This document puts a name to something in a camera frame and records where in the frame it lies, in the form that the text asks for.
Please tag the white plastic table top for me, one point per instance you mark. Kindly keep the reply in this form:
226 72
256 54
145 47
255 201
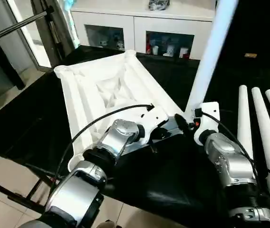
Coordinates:
106 90

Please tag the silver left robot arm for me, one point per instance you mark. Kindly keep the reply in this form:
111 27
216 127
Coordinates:
92 171

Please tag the black work mat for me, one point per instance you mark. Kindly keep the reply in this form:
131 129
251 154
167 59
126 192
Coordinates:
173 175

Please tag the red bottle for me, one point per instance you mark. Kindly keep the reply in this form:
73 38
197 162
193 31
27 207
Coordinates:
149 47

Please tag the small yellow label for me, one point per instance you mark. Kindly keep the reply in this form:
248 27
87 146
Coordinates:
250 55

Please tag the white glass-door cabinet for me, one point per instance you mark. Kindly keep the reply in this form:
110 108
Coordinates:
135 21

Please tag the grey crumpled bundle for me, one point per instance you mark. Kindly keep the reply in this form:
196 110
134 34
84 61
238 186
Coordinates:
159 4

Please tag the light blue plastic strip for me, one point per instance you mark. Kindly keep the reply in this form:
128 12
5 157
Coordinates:
71 19

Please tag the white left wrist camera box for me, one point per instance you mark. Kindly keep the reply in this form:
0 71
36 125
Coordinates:
153 118

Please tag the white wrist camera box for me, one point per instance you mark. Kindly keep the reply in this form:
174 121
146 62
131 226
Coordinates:
207 114
153 118

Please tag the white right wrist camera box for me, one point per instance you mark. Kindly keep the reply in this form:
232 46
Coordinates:
207 114

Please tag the black metal table frame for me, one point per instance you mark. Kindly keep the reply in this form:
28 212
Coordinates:
21 194

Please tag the grey metal rack frame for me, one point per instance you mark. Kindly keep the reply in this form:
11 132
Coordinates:
21 28

